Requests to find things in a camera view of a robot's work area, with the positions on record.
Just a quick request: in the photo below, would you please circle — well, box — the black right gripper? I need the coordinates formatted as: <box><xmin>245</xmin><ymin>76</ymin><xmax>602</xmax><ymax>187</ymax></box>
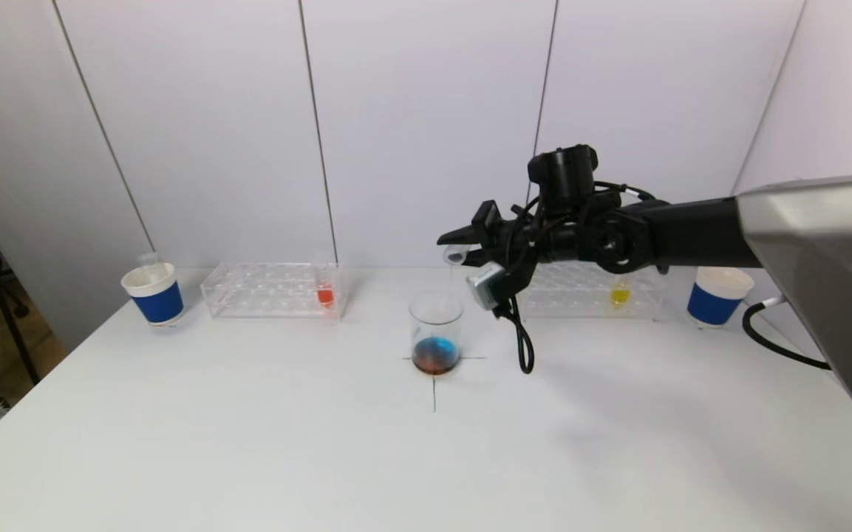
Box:
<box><xmin>437</xmin><ymin>200</ymin><xmax>539</xmax><ymax>268</ymax></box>

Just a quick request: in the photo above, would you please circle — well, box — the clear acrylic test tube rack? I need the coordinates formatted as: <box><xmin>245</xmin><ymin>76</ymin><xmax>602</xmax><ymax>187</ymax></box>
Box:
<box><xmin>202</xmin><ymin>263</ymin><xmax>345</xmax><ymax>321</ymax></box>
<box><xmin>516</xmin><ymin>262</ymin><xmax>667</xmax><ymax>321</ymax></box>

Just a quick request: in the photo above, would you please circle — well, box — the clear glass beaker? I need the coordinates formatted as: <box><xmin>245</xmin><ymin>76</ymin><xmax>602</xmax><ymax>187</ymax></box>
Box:
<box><xmin>409</xmin><ymin>292</ymin><xmax>464</xmax><ymax>377</ymax></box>

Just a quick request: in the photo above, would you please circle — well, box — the blue white paper cup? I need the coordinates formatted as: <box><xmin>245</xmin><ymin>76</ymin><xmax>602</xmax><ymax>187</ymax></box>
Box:
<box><xmin>686</xmin><ymin>266</ymin><xmax>755</xmax><ymax>328</ymax></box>
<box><xmin>121</xmin><ymin>263</ymin><xmax>185</xmax><ymax>327</ymax></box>

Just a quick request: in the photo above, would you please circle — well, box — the thin black camera cable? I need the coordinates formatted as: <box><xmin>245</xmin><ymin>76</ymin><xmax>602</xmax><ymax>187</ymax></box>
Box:
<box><xmin>498</xmin><ymin>292</ymin><xmax>537</xmax><ymax>375</ymax></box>

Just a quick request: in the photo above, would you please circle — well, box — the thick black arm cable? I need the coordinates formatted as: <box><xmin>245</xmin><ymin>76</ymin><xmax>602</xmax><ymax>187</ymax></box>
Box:
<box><xmin>741</xmin><ymin>298</ymin><xmax>834</xmax><ymax>370</ymax></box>

